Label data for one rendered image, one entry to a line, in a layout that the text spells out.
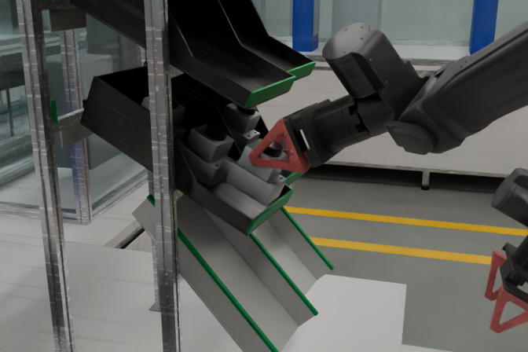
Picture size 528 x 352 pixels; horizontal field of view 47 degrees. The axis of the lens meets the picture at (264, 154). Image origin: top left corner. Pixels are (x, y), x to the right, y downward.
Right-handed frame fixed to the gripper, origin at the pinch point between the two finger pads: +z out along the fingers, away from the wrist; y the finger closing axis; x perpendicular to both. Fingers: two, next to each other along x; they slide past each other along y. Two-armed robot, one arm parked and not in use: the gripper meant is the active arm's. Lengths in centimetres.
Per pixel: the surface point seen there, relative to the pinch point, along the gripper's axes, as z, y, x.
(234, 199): 7.1, -0.3, 4.3
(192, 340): 37.6, -15.7, 27.9
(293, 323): 11.3, -8.1, 25.8
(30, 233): 94, -39, -1
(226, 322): 13.1, 4.1, 18.9
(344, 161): 133, -350, 49
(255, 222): 2.8, 3.9, 7.4
